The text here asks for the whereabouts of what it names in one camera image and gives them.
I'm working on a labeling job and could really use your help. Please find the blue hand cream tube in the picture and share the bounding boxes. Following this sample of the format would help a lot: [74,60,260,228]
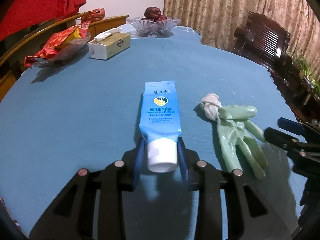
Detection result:
[139,81,182,173]

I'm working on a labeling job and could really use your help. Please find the potted green plant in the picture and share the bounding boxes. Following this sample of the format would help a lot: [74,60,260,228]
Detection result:
[295,55,319,96]

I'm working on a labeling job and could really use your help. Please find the green rubber glove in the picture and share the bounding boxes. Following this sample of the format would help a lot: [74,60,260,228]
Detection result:
[200,93,268,181]

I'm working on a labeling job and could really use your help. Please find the dark wooden armchair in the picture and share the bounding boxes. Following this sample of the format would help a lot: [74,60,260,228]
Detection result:
[232,11,300,89]

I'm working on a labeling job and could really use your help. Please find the blue table cloth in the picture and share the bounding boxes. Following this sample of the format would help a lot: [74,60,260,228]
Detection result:
[1,38,306,239]

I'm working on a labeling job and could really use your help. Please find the patterned beige curtain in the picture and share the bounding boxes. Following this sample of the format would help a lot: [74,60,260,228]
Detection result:
[164,0,319,69]

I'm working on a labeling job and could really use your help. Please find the glass snack dish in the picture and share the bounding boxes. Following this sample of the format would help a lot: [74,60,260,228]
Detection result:
[31,32,91,68]

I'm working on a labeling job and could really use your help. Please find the tissue box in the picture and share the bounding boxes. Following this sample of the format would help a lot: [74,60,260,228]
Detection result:
[88,28,131,60]

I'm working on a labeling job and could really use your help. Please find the red snack bags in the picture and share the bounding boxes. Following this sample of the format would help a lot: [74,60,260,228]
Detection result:
[23,21,91,68]

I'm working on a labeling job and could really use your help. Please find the glass fruit bowl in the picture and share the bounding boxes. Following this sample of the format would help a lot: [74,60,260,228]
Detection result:
[127,17,181,37]

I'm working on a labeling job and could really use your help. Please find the red apples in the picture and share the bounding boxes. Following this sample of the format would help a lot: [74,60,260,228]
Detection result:
[142,7,168,22]

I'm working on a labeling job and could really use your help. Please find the red cloth cover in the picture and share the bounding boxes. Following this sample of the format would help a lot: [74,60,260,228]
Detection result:
[1,0,86,40]

